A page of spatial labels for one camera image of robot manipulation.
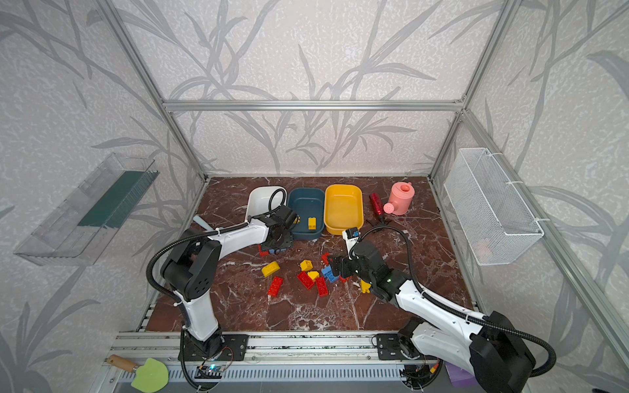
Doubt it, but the large blue lego brick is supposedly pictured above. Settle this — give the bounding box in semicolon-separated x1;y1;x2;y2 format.
321;265;339;283

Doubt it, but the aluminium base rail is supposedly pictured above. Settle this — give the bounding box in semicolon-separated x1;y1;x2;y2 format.
105;330;517;384

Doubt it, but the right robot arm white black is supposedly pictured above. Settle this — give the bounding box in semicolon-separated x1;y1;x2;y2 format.
329;228;557;392

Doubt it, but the red lego brick center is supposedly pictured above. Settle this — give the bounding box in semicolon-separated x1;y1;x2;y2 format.
297;271;315;290

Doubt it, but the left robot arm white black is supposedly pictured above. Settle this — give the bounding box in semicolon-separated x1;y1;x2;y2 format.
146;188;297;359

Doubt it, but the long red lego brick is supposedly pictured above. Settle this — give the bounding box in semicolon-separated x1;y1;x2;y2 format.
267;277;283;298

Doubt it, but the red and black hand tool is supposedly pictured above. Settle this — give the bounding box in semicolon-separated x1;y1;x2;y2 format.
370;193;391;228

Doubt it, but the purple toy shovel pink handle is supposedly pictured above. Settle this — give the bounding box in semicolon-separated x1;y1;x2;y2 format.
445;362;478;388

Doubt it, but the green toy spade wooden handle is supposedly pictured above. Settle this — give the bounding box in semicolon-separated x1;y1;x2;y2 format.
106;355;169;393

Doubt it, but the red lego brick upright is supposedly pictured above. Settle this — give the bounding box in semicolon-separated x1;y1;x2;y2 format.
315;277;329;298

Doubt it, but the pink toy watering can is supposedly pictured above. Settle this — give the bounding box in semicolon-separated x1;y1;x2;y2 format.
383;182;415;215

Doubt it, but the yellow square lego brick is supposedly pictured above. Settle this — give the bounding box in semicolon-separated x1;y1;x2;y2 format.
300;260;313;272

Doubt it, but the dark teal plastic bin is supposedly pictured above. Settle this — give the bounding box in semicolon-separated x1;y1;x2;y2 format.
288;188;324;241

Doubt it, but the clear plastic wall shelf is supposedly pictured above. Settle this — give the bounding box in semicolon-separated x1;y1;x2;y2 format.
14;153;159;266

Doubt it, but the light blue toy trowel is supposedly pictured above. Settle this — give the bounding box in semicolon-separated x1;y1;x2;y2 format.
193;215;214;231

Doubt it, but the yellow plastic bin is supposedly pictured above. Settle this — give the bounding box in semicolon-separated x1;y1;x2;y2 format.
324;184;365;236

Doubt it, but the white plastic bin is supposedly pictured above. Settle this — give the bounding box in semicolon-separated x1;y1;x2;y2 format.
245;186;287;221

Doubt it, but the yellow long lego brick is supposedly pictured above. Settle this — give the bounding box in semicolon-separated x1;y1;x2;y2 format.
261;261;280;278

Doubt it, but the white wire mesh basket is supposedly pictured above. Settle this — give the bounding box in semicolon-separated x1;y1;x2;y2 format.
444;147;544;266

